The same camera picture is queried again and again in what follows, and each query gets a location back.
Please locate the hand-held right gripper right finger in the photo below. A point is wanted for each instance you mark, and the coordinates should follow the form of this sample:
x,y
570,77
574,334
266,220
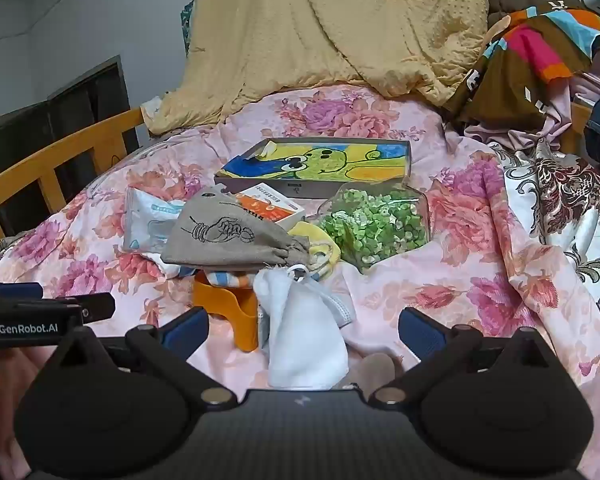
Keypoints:
x,y
421,334

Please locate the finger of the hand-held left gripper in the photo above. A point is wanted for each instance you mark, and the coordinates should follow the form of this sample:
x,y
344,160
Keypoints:
x,y
99,306
17,290

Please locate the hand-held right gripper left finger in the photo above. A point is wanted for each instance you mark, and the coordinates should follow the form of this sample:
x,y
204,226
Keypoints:
x,y
185,334

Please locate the orange plastic holder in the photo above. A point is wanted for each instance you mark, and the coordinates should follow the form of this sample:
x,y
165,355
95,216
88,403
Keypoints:
x,y
245,330

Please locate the striped towel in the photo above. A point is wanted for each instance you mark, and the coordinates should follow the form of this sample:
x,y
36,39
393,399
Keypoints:
x,y
225,279

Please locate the white blue plastic packet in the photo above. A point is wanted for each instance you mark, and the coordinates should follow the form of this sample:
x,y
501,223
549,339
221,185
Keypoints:
x,y
147,220

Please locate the grey shallow box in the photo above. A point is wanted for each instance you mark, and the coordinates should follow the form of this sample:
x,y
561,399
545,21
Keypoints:
x,y
260,187

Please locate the pink floral bedsheet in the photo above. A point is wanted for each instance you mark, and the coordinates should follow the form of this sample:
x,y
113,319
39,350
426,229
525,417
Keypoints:
x,y
430,285

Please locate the glass jar of green stars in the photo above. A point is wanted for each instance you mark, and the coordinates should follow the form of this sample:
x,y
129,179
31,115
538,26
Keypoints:
x,y
375,230

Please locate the yellow towel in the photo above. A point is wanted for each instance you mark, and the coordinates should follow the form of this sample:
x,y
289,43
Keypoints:
x,y
310,235

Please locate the orange white medicine box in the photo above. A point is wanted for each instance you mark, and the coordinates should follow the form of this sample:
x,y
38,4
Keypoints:
x,y
275,210

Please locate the frog drawing cloth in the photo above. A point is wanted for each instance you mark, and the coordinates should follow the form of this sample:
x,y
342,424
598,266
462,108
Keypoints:
x,y
330,160

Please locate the white pillow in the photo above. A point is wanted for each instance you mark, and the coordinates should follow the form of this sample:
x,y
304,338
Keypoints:
x,y
152,102

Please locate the dark wooden cabinet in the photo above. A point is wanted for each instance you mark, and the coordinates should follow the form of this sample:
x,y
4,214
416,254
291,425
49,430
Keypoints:
x,y
85,90

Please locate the brown multicoloured garment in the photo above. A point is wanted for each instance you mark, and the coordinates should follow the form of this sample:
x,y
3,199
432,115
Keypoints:
x,y
505,75

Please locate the teal patterned cloth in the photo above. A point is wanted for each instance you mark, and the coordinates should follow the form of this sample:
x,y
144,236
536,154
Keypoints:
x,y
186,25

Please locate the yellow dotted blanket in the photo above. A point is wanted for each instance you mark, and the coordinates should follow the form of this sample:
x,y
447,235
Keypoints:
x,y
330,35

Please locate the wooden bed rail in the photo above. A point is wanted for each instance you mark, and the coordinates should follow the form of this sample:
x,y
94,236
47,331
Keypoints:
x,y
80,145

